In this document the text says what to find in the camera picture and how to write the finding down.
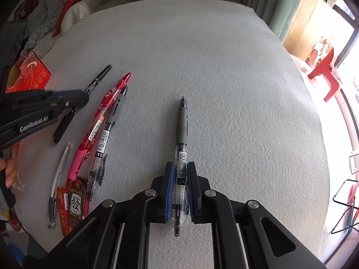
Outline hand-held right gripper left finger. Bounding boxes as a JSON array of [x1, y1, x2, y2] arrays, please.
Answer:
[[24, 161, 174, 269]]

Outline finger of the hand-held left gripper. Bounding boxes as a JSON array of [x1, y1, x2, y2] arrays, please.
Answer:
[[43, 89, 85, 98], [42, 93, 89, 111]]

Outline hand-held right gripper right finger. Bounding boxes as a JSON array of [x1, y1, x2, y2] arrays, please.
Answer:
[[188, 161, 328, 269]]

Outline black marker pen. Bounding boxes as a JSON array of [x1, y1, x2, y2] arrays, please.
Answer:
[[53, 65, 113, 144]]

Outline red cardboard box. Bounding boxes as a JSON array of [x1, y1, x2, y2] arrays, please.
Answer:
[[5, 50, 53, 94]]

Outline red printed tube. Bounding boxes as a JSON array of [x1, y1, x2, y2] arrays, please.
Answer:
[[57, 186, 75, 237]]

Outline mahjong print small box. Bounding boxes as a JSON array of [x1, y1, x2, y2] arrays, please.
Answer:
[[65, 176, 90, 229]]

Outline person's left hand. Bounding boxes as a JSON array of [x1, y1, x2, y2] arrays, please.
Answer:
[[0, 145, 19, 189]]

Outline red pens under black pens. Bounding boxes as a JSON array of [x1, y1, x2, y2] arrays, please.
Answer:
[[67, 72, 132, 181]]

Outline white gel pen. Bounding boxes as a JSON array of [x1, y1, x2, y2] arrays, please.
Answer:
[[47, 141, 71, 229]]

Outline dark cloth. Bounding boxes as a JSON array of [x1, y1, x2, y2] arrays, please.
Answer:
[[6, 21, 28, 62]]

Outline white pillow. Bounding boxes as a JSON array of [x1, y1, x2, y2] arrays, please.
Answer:
[[60, 1, 93, 35]]

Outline red cloth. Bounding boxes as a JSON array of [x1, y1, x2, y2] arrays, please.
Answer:
[[57, 0, 85, 34]]

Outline grey patterned bedding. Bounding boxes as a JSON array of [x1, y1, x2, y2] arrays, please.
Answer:
[[8, 0, 132, 70]]

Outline dark red printed cushion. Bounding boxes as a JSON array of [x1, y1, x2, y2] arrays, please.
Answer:
[[13, 0, 39, 21]]

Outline metal folding rack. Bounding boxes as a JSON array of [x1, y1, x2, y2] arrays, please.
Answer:
[[331, 179, 359, 234]]

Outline white framed board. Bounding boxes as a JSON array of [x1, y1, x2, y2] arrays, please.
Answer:
[[349, 152, 359, 174]]

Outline red plastic chair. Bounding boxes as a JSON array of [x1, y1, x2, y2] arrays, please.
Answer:
[[308, 47, 343, 103]]

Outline wooden board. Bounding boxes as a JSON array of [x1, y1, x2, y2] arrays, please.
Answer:
[[283, 0, 329, 61]]

